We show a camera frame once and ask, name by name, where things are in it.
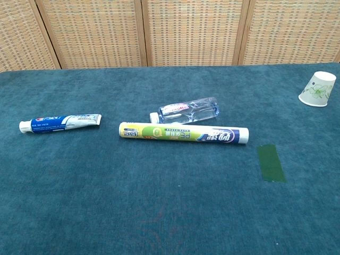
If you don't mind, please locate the green tape patch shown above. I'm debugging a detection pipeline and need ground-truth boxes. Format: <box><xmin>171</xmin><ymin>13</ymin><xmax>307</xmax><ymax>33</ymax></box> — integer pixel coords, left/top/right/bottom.
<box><xmin>257</xmin><ymin>144</ymin><xmax>287</xmax><ymax>183</ymax></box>

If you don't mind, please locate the woven folding screen panel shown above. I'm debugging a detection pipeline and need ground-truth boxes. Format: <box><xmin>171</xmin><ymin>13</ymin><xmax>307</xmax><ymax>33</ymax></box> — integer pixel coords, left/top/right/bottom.
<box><xmin>232</xmin><ymin>0</ymin><xmax>340</xmax><ymax>66</ymax></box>
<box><xmin>29</xmin><ymin>0</ymin><xmax>148</xmax><ymax>70</ymax></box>
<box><xmin>134</xmin><ymin>0</ymin><xmax>250</xmax><ymax>67</ymax></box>
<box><xmin>0</xmin><ymin>0</ymin><xmax>62</xmax><ymax>72</ymax></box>

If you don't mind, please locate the clear plastic water bottle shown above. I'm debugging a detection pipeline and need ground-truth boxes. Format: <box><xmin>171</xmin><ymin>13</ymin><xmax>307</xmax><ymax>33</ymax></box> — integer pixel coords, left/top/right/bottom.
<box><xmin>149</xmin><ymin>97</ymin><xmax>221</xmax><ymax>125</ymax></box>

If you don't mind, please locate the floral white paper cup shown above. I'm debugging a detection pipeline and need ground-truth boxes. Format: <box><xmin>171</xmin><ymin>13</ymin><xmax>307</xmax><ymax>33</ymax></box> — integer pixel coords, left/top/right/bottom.
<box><xmin>297</xmin><ymin>71</ymin><xmax>337</xmax><ymax>107</ymax></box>

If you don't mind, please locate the blue white toothpaste tube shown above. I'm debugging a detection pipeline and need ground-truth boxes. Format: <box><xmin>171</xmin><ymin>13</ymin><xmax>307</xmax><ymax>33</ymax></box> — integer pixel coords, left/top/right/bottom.
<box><xmin>19</xmin><ymin>113</ymin><xmax>103</xmax><ymax>133</ymax></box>

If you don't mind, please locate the teal table mat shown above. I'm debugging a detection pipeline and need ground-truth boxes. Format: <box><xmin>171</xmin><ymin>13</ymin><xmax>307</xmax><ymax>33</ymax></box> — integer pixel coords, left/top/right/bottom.
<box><xmin>0</xmin><ymin>62</ymin><xmax>340</xmax><ymax>255</ymax></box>

